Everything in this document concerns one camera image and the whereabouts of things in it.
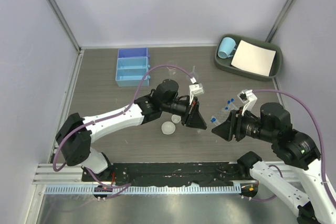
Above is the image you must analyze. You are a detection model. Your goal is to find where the light blue mug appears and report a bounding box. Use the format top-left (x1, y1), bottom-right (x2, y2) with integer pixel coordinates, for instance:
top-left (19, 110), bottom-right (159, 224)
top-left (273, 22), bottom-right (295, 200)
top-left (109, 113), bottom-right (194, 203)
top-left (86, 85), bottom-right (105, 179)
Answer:
top-left (217, 37), bottom-right (236, 59)

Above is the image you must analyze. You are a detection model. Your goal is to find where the blue three-compartment organizer bin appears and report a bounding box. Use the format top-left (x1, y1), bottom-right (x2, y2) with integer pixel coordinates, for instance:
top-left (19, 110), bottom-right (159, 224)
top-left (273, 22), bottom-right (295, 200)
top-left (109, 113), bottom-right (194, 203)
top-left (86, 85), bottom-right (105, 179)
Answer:
top-left (115, 47), bottom-right (150, 87)

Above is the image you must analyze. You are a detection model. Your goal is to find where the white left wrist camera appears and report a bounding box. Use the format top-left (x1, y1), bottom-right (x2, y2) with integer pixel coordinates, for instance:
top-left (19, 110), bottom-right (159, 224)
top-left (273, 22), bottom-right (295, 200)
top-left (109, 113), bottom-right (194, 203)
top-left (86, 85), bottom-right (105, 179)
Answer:
top-left (188, 77), bottom-right (205, 105)

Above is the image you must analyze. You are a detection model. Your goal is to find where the clear glass beaker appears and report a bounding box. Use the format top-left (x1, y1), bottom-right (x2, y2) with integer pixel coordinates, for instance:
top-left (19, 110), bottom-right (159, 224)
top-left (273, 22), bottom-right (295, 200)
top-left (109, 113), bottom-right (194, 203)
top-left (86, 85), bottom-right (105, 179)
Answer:
top-left (167, 67), bottom-right (176, 77)

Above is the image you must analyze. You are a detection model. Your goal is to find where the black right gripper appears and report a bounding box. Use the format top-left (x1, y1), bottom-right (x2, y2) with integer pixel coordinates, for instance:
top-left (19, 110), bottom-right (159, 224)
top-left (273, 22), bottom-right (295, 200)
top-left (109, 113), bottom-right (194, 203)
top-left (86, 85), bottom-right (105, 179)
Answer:
top-left (212, 105), bottom-right (276, 141)

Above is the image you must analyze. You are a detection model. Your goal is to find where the white ceramic crucible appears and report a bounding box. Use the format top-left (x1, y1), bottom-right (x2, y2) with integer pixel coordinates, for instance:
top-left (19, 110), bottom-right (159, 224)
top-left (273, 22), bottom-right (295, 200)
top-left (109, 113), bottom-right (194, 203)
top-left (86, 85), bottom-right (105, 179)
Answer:
top-left (171, 115), bottom-right (181, 124)

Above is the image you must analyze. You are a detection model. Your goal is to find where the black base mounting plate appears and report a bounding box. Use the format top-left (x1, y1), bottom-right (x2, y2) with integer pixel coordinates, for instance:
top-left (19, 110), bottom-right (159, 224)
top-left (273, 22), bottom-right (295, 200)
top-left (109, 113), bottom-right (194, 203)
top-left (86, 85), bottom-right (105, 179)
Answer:
top-left (97, 162), bottom-right (255, 187)

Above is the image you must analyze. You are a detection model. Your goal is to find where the clear acrylic test tube rack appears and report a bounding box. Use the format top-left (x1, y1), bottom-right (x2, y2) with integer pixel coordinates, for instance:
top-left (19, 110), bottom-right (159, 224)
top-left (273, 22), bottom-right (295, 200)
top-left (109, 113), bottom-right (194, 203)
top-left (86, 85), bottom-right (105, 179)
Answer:
top-left (210, 105), bottom-right (238, 126)

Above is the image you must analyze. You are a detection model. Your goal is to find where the dark green plastic tray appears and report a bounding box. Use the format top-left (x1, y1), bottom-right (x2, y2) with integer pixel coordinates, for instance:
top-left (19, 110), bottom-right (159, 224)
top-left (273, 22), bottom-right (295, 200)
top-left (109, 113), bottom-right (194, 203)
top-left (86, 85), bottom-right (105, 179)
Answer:
top-left (214, 34), bottom-right (283, 81)

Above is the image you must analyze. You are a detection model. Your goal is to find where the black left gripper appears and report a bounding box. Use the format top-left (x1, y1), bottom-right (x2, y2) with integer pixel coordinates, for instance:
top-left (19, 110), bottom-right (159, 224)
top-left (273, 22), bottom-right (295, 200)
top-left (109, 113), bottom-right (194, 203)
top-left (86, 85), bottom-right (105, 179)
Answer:
top-left (161, 95), bottom-right (207, 129)

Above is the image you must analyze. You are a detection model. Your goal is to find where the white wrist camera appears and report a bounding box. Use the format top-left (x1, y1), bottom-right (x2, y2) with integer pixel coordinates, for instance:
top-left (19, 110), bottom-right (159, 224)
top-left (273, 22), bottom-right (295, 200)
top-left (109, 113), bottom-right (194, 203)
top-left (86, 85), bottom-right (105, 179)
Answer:
top-left (188, 77), bottom-right (205, 105)
top-left (237, 90), bottom-right (258, 115)

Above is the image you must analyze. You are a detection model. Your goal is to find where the white paper sheet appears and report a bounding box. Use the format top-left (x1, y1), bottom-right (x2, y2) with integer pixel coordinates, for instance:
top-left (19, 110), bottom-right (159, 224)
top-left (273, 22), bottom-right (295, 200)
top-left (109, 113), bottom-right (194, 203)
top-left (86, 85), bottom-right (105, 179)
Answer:
top-left (231, 40), bottom-right (276, 76)

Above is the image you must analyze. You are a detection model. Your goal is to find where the translucent plastic funnel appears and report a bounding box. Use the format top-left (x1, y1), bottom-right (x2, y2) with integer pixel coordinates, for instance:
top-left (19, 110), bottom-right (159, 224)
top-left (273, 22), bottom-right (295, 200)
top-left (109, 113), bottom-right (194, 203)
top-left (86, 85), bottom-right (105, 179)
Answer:
top-left (191, 66), bottom-right (196, 76)

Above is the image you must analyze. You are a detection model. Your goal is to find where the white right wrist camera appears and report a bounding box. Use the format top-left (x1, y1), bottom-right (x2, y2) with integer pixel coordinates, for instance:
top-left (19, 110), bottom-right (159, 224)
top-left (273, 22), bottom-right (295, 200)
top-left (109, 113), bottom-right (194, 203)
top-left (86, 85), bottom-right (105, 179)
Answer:
top-left (237, 90), bottom-right (258, 115)

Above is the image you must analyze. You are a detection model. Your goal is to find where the white slotted cable duct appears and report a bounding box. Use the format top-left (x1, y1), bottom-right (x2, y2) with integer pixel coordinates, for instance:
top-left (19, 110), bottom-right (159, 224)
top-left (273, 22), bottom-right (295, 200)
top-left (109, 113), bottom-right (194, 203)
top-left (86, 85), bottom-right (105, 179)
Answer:
top-left (45, 183), bottom-right (241, 195)

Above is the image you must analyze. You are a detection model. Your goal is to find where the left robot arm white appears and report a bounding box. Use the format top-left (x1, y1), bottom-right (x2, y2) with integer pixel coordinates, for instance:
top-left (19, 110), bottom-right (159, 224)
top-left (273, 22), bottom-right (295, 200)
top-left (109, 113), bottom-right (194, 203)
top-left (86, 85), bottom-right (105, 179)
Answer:
top-left (55, 79), bottom-right (207, 182)

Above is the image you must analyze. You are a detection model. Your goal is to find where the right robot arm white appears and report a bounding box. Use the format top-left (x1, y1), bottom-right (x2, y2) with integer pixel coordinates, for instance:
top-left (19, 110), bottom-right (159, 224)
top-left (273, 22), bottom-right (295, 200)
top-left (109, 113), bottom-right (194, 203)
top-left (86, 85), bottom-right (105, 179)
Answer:
top-left (211, 102), bottom-right (335, 223)

